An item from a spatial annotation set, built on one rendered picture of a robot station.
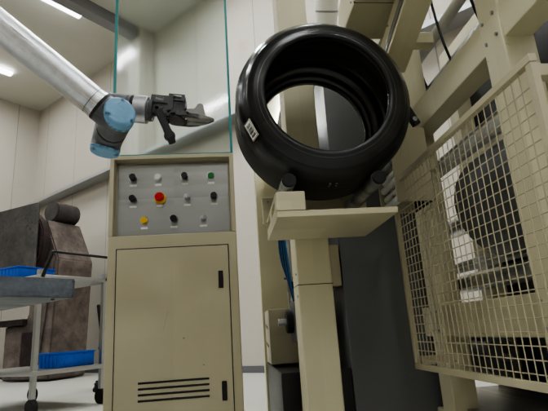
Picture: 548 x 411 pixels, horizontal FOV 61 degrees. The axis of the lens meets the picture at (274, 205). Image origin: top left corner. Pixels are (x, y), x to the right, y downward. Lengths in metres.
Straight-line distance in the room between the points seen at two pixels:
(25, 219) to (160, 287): 5.82
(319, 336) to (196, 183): 0.90
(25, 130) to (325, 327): 10.57
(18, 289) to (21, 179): 10.37
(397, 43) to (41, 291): 1.47
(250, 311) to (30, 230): 3.51
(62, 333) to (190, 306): 5.63
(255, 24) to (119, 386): 5.81
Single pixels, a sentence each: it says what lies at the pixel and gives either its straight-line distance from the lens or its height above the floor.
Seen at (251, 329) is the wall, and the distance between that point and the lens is 5.91.
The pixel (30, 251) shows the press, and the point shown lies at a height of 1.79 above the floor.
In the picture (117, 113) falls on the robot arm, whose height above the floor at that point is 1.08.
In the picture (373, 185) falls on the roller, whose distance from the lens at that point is 1.47.
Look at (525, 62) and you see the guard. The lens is 1.17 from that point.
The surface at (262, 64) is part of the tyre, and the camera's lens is 1.53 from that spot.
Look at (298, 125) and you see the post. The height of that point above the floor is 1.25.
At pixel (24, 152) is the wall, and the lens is 11.61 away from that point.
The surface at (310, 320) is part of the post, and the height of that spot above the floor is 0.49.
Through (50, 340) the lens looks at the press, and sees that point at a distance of 7.46.
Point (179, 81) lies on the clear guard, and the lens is 2.35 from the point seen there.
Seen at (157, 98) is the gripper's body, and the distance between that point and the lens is 1.60.
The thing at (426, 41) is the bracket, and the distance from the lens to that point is 1.98.
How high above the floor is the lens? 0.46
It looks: 15 degrees up
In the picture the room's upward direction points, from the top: 4 degrees counter-clockwise
